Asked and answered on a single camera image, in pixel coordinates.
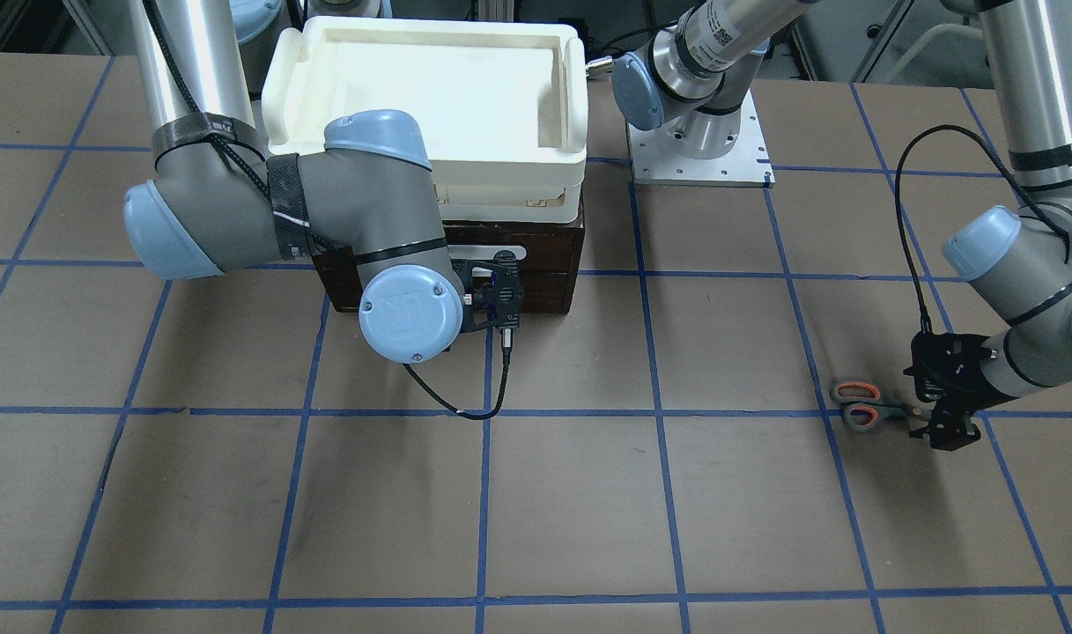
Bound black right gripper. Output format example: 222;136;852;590
452;259;525;334

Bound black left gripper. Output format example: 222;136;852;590
906;331;999;449

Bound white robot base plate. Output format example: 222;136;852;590
625;92;776;188

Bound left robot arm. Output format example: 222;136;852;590
612;1;1072;451

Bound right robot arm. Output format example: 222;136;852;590
123;1;523;365

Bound dark wooden drawer box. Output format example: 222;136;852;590
313;213;585;314

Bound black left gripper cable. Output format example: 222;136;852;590
893;124;1072;340

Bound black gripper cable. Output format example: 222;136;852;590
893;124;1072;340
401;326;517;421

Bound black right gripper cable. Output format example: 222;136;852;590
401;326;517;421

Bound cream plastic tray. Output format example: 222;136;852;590
262;17;589;224

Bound grey orange scissors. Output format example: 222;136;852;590
829;380;930;436

